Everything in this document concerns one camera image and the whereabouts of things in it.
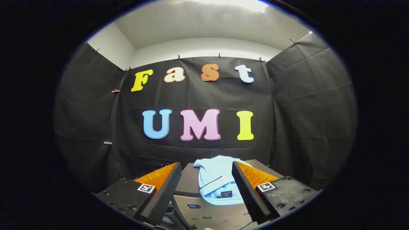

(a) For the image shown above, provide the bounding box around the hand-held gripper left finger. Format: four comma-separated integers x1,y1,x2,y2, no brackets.
94,162,182,226

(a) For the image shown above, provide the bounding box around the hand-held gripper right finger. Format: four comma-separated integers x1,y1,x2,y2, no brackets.
232,161,322,225

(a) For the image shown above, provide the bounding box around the light blue shirt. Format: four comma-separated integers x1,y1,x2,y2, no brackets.
193,156,253,205

